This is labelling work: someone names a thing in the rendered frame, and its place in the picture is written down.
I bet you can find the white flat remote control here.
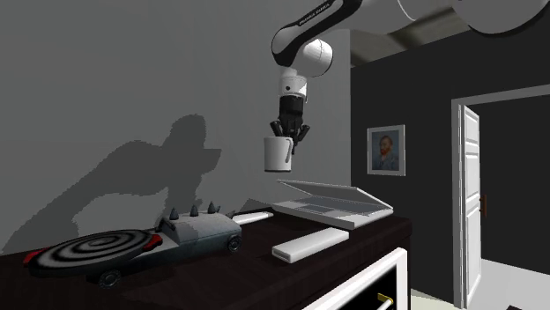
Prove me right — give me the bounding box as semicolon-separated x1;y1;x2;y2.
271;226;351;264

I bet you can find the silver open laptop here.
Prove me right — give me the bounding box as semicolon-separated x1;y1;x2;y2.
271;179;395;231

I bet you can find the framed portrait wall picture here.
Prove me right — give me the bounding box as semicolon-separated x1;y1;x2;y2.
367;123;406;178

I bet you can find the white flat bar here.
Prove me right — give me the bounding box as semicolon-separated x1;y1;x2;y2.
231;210;274;226

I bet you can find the dark cabinet with white drawer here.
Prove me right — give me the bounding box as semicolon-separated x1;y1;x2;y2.
0;207;414;310

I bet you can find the white door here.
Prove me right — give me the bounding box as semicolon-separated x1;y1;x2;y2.
450;83;550;310

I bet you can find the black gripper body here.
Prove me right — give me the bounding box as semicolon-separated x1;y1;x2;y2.
278;94;306;137

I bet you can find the white mug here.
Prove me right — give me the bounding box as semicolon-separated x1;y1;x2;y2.
263;135;295;173

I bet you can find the grey spiked toy car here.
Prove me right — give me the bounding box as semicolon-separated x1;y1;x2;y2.
23;201;243;290

